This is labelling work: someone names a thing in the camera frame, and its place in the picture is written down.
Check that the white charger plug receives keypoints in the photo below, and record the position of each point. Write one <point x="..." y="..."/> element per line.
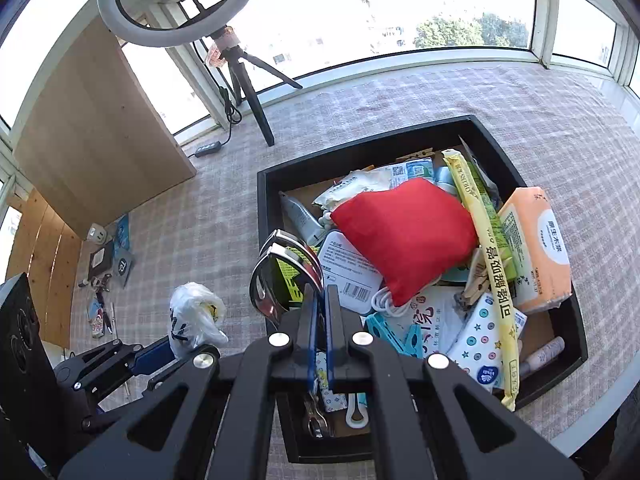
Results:
<point x="98" y="234"/>

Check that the grey squeeze tube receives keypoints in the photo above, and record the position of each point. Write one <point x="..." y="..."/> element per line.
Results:
<point x="300" y="217"/>

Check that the yellow straw packet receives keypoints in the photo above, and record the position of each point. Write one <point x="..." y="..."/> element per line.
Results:
<point x="495" y="290"/>

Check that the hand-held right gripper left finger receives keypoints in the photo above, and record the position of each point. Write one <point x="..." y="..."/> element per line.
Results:
<point x="312" y="320"/>

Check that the blue wipe packet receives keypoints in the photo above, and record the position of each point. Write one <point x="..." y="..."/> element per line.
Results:
<point x="121" y="235"/>

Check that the black tripod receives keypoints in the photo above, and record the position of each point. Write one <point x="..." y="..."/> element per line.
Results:
<point x="250" y="95"/>

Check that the pine wood plank panel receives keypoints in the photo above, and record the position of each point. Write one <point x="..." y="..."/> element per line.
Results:
<point x="45" y="270"/>

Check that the neon yellow plastic shuttlecock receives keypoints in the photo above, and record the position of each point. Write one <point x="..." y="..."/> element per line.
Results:
<point x="290" y="280"/>

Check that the grey square sachet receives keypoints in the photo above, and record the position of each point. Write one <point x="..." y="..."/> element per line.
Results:
<point x="123" y="269"/>

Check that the black card with white label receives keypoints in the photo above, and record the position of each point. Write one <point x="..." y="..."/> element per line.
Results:
<point x="101" y="259"/>

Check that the light wooden board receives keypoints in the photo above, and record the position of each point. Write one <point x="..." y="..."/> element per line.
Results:
<point x="100" y="135"/>

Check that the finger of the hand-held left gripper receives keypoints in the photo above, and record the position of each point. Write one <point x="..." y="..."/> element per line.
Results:
<point x="107" y="417"/>
<point x="150" y="357"/>

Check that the white dotted tissue pack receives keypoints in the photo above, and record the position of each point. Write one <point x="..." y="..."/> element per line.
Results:
<point x="480" y="340"/>

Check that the clear plastic bag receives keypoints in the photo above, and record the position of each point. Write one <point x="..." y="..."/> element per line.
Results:
<point x="192" y="315"/>

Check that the black tray container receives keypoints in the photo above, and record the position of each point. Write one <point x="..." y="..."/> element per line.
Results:
<point x="350" y="159"/>

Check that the small dotted packet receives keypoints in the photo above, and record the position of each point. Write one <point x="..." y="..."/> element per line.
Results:
<point x="334" y="402"/>

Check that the teal clothespin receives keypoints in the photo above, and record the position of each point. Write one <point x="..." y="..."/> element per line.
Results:
<point x="395" y="335"/>

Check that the small metal clip tool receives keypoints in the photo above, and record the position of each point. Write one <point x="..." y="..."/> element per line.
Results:
<point x="317" y="417"/>

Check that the white barcode package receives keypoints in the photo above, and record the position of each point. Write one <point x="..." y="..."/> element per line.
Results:
<point x="350" y="270"/>

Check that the white blue label packet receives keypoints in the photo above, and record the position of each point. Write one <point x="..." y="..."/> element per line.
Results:
<point x="412" y="169"/>

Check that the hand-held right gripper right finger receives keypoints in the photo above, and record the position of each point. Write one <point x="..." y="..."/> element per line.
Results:
<point x="332" y="320"/>

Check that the red fabric pouch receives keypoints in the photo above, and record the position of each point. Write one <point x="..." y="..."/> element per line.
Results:
<point x="405" y="240"/>

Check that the orange tissue pack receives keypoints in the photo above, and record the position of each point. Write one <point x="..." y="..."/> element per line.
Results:
<point x="540" y="245"/>

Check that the white marker tube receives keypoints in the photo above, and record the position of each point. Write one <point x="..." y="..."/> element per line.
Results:
<point x="542" y="355"/>

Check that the red white creamer sachet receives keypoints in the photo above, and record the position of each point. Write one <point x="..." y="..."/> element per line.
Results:
<point x="96" y="316"/>

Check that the white wrinkled plastic packet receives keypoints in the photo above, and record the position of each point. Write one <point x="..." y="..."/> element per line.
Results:
<point x="355" y="187"/>

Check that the white packet with red print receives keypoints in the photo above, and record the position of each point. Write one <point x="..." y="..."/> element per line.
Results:
<point x="435" y="320"/>

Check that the long green packet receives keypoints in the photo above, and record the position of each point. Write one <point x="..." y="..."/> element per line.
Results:
<point x="492" y="212"/>

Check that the small metal scissors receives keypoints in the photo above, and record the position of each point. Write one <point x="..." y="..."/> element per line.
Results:
<point x="102" y="284"/>

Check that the white window frame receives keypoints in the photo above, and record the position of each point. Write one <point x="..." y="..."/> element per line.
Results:
<point x="545" y="10"/>

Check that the white plastic clip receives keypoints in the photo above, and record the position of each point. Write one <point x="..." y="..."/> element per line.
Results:
<point x="357" y="410"/>

